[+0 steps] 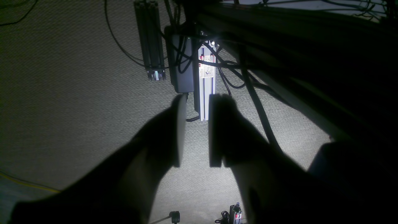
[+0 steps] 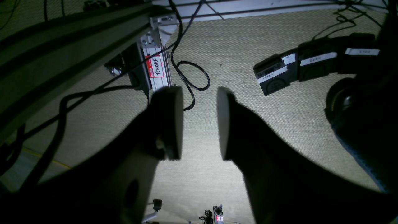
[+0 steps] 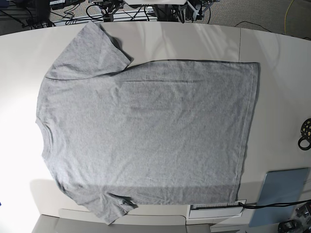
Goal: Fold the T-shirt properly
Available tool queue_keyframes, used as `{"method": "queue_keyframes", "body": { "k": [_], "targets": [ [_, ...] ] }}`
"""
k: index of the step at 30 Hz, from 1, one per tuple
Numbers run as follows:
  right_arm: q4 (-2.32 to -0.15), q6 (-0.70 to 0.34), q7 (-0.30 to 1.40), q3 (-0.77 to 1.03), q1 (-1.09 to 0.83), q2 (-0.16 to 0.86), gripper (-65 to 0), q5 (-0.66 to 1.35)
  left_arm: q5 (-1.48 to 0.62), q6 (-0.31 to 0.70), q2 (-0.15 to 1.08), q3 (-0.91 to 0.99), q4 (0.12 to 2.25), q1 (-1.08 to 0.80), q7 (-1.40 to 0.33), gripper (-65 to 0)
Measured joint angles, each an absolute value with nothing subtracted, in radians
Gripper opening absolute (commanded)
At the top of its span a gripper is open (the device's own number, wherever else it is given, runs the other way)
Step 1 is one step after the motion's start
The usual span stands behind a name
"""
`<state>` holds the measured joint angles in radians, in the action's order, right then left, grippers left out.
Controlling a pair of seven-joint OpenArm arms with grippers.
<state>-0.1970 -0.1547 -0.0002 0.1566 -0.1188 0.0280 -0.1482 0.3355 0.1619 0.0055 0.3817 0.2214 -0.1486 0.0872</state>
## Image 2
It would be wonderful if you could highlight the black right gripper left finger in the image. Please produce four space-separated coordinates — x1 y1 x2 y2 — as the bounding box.
1 86 183 224

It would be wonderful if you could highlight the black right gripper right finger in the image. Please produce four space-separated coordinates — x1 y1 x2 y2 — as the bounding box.
217 87 397 224

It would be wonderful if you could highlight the black round wheel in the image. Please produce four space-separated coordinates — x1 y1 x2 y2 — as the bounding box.
325 12 398 194

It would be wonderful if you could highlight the black labelled power adapter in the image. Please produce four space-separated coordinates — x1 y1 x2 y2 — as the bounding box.
253 33 381 96

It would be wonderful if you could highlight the black looped cable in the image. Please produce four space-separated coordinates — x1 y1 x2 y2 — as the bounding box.
168 0 211 111

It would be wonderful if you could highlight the aluminium frame leg with label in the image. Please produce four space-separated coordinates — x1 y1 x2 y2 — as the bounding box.
141 14 178 92

